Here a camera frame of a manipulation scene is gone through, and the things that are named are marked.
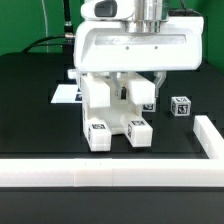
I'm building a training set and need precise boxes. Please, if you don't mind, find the white fiducial marker plate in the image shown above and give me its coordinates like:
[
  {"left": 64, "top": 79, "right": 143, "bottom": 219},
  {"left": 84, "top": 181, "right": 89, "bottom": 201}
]
[{"left": 51, "top": 84, "right": 82, "bottom": 104}]

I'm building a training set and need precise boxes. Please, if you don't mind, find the white U-shaped fence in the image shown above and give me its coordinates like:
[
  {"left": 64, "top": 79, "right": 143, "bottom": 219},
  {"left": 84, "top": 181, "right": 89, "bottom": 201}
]
[{"left": 0, "top": 115, "right": 224, "bottom": 187}]

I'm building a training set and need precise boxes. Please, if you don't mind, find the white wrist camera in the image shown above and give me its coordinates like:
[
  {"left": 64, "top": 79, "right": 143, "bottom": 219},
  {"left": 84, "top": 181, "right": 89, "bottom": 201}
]
[{"left": 81, "top": 0, "right": 135, "bottom": 20}]

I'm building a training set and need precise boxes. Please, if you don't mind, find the white tagged cube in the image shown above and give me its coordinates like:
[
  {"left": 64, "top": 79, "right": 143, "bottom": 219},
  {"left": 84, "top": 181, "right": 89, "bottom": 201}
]
[
  {"left": 170, "top": 96, "right": 191, "bottom": 116},
  {"left": 142, "top": 103, "right": 156, "bottom": 112}
]

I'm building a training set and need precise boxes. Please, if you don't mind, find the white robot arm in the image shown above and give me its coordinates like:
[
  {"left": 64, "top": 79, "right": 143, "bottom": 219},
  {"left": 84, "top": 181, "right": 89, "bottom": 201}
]
[{"left": 74, "top": 0, "right": 204, "bottom": 97}]

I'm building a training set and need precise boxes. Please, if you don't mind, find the white thin cable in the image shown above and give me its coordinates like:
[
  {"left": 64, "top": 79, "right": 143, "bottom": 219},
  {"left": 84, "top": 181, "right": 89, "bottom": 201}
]
[{"left": 41, "top": 0, "right": 50, "bottom": 54}]

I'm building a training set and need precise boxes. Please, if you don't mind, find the black cable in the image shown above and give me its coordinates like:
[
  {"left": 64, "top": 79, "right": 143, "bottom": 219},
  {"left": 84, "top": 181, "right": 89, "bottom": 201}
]
[{"left": 21, "top": 0, "right": 80, "bottom": 54}]

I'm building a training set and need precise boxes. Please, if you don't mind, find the white chair back frame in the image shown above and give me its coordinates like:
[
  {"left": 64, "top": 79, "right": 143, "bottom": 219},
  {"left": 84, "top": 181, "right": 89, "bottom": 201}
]
[{"left": 68, "top": 69, "right": 155, "bottom": 108}]

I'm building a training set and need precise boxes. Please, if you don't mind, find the white tagged cube right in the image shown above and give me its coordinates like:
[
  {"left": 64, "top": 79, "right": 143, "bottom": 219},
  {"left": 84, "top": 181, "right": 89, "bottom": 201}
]
[{"left": 170, "top": 96, "right": 191, "bottom": 116}]

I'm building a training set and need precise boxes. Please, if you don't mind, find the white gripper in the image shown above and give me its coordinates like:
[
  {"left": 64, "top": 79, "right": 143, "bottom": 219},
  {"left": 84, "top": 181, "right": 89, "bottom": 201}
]
[{"left": 74, "top": 17, "right": 204, "bottom": 100}]

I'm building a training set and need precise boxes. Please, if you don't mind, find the white tagged cube left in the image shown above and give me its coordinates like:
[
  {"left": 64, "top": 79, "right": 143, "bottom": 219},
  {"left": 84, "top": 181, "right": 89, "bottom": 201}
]
[{"left": 142, "top": 103, "right": 156, "bottom": 112}]

